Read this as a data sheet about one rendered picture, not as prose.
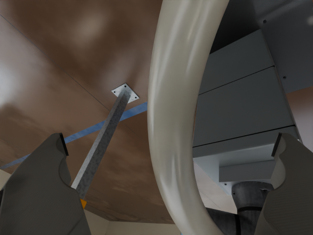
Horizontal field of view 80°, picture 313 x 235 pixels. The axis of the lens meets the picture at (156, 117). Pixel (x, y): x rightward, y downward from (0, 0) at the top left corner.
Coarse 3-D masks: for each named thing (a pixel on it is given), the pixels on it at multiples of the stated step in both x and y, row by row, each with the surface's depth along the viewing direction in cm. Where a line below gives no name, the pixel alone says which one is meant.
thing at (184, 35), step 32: (192, 0) 8; (224, 0) 8; (160, 32) 9; (192, 32) 8; (160, 64) 9; (192, 64) 9; (160, 96) 10; (192, 96) 10; (160, 128) 11; (192, 128) 12; (160, 160) 12; (192, 160) 13; (160, 192) 14; (192, 192) 14; (192, 224) 15
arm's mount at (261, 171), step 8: (272, 160) 71; (224, 168) 81; (232, 168) 78; (240, 168) 76; (248, 168) 74; (256, 168) 72; (264, 168) 71; (272, 168) 69; (224, 176) 78; (232, 176) 76; (240, 176) 74; (248, 176) 72; (256, 176) 71; (264, 176) 69; (224, 184) 78; (232, 184) 77
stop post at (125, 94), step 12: (120, 96) 175; (132, 96) 181; (120, 108) 166; (108, 120) 155; (108, 132) 148; (96, 144) 139; (108, 144) 144; (96, 156) 133; (84, 168) 126; (96, 168) 131; (84, 180) 122; (84, 192) 119; (84, 204) 115
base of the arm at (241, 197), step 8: (240, 184) 73; (248, 184) 71; (256, 184) 70; (264, 184) 69; (232, 192) 77; (240, 192) 72; (248, 192) 70; (256, 192) 69; (264, 192) 69; (240, 200) 72; (248, 200) 69; (256, 200) 67; (264, 200) 67; (240, 208) 70; (248, 208) 68; (256, 208) 66
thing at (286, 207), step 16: (288, 144) 10; (288, 160) 9; (304, 160) 9; (272, 176) 9; (288, 176) 8; (304, 176) 8; (272, 192) 7; (288, 192) 7; (304, 192) 7; (272, 208) 6; (288, 208) 6; (304, 208) 6; (272, 224) 6; (288, 224) 6; (304, 224) 6
